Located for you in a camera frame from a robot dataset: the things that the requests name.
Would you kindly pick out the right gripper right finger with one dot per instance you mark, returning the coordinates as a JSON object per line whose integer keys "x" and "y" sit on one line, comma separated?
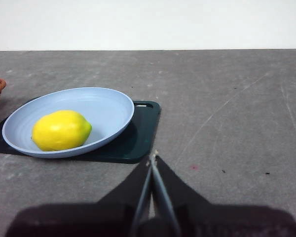
{"x": 224, "y": 219}

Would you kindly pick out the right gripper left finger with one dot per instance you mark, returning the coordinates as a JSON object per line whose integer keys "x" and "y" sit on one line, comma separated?
{"x": 88, "y": 219}

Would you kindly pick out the yellow lemon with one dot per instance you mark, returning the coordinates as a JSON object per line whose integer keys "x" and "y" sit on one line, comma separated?
{"x": 61, "y": 130}

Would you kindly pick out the blue round plate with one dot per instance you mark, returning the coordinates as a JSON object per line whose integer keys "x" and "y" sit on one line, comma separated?
{"x": 88, "y": 106}

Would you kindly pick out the dark rectangular board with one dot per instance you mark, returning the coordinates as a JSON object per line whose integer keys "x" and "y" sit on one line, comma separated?
{"x": 140, "y": 133}

